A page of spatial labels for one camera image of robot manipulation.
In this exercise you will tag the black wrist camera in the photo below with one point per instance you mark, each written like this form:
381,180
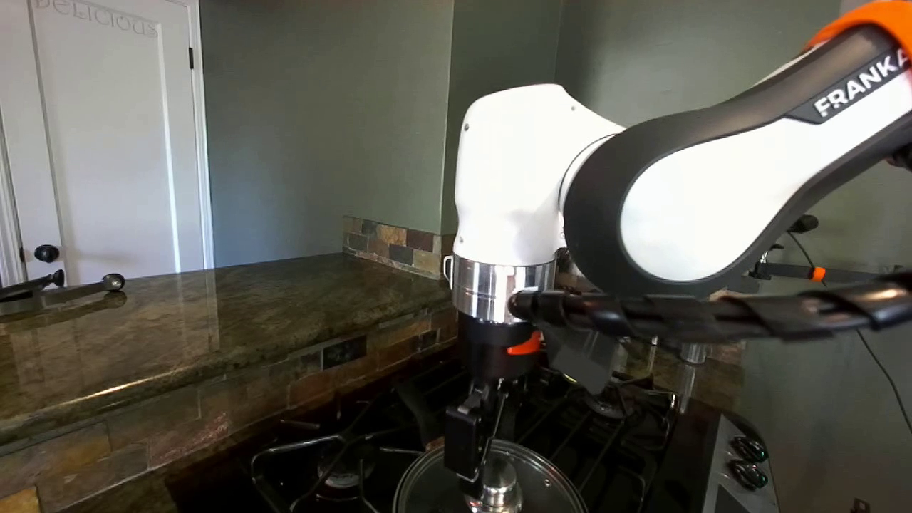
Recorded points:
585,354

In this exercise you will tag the black gas stove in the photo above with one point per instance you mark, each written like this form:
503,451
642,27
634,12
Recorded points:
322,465

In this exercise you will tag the dark wall outlet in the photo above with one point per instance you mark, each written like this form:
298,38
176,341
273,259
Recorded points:
344,351

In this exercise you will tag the glass lid with metal knob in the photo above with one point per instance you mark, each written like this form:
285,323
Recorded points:
556,488

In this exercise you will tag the black stove knob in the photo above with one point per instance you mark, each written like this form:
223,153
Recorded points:
750,474
753,448

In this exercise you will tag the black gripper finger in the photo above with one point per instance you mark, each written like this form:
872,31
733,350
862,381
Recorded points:
462,444
493,418

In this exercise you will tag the granite bar counter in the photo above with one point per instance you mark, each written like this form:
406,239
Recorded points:
210,317

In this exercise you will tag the metal desk lamp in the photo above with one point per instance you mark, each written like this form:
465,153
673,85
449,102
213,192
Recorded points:
59,287

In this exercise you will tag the black stereo camera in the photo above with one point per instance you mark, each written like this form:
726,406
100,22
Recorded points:
804,227

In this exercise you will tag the black door knob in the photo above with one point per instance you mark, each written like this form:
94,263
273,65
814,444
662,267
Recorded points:
47,252

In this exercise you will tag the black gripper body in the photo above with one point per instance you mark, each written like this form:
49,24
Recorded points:
485,350

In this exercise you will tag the white door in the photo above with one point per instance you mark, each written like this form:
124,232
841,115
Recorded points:
104,143

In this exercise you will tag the black camera mount rod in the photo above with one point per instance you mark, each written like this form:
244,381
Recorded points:
855,275

